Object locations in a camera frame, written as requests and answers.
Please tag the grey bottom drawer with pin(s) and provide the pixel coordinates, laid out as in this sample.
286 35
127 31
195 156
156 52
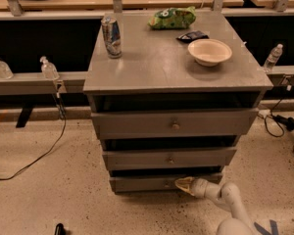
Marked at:
156 182

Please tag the grey top drawer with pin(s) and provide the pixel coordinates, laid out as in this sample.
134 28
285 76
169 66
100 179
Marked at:
161 124

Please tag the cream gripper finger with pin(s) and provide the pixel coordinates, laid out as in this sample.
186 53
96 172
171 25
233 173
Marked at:
184 184

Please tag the clear pump bottle far left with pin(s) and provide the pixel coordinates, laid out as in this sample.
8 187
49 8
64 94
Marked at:
5 71

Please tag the dark blue snack packet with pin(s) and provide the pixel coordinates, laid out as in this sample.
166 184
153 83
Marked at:
192 36

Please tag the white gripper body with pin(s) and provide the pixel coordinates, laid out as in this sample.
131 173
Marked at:
199 188

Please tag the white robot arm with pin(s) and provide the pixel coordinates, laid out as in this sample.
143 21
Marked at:
226 197

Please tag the green chip bag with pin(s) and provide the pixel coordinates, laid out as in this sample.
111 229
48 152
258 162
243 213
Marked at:
173 18

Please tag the clear water bottle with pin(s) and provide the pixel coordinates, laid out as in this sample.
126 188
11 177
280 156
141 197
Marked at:
273 57

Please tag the clear pump bottle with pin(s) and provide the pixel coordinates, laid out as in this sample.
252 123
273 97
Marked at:
5 71
48 69

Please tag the grey middle drawer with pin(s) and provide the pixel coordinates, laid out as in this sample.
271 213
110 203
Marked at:
167 158

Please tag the silver blue drink can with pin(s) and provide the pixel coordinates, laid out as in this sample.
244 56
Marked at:
112 36

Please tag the grey drawer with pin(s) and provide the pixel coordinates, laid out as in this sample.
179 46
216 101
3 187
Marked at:
156 182
167 158
161 124

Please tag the grey metal rail shelf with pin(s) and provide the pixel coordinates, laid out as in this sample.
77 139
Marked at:
35 83

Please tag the grey wooden drawer cabinet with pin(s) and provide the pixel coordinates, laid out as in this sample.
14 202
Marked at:
157 73

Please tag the white bowl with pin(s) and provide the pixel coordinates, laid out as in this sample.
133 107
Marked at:
209 52

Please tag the black object at floor edge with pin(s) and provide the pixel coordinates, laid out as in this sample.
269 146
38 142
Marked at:
60 230

